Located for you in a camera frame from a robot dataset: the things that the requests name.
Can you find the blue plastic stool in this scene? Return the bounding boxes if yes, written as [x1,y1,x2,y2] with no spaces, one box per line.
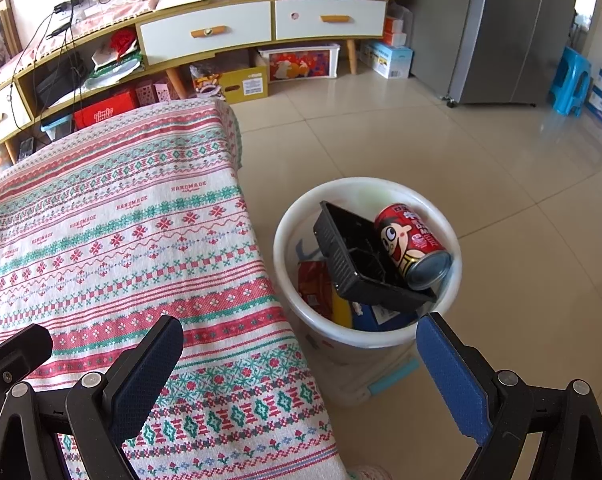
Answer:
[548,46,594,117]

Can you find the white storage box red print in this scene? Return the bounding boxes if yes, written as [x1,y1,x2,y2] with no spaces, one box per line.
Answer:
[258,42,341,82]

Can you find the black set-top box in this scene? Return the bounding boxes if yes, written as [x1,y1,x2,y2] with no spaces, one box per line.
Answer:
[35,57,89,108]

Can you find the pink speckled slipper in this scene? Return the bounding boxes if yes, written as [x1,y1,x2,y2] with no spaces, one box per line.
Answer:
[347,464,398,480]

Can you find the red cartoon can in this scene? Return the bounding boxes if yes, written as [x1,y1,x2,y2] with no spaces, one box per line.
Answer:
[373,203,453,291]

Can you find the blue biscuit packet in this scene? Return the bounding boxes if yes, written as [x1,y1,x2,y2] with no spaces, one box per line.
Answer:
[351,305,422,332]

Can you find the green white bag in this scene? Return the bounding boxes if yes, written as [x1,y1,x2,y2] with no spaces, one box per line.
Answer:
[86,50,146,86]

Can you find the patterned tablecloth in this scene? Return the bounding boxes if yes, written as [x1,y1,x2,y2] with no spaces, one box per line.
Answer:
[0,97,349,480]

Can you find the yellow cardboard box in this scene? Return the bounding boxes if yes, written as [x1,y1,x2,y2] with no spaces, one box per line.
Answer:
[191,65,270,104]

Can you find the pink lace cloth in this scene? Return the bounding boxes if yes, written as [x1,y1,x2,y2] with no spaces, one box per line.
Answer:
[0,0,159,91]

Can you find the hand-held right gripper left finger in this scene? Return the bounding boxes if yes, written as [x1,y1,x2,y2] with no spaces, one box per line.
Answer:
[0,315,184,480]

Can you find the silver refrigerator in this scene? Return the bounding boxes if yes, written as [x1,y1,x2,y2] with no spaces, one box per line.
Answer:
[411,0,579,107]

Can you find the red gift box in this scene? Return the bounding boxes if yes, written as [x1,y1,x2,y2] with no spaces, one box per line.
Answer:
[74,89,141,131]

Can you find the wooden TV cabinet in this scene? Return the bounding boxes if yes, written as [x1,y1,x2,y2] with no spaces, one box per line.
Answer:
[0,0,389,171]

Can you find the crushed red can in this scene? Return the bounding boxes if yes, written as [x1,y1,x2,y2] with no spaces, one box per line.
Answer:
[297,260,334,321]

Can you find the white plastic bucket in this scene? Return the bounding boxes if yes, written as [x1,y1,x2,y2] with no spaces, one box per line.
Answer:
[273,176,462,408]

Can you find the black power cable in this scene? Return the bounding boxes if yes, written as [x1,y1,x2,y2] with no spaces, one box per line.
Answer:
[11,10,84,126]

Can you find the light blue plastic box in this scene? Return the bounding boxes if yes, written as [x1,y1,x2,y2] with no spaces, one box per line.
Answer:
[41,114,77,141]

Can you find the wide white drawer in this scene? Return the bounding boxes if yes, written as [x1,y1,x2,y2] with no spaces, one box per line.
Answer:
[138,1,272,66]

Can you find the white drawer with hole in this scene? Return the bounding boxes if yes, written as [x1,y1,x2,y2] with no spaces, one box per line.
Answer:
[275,0,388,41]

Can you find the red fabric decoration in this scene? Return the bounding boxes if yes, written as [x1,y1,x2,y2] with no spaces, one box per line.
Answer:
[110,29,138,53]

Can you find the orange white box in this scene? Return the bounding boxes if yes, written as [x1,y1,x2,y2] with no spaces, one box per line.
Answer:
[383,16,408,46]

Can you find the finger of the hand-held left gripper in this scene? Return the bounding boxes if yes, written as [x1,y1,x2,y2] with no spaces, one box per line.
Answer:
[0,324,54,401]

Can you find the black plastic tray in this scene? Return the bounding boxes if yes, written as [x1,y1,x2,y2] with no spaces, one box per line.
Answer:
[313,201,438,317]

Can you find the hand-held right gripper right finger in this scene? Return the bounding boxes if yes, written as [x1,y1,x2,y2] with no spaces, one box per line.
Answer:
[416,312,602,480]

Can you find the yellow sponge green scourer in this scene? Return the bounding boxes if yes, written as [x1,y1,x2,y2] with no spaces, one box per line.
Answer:
[331,290,354,328]

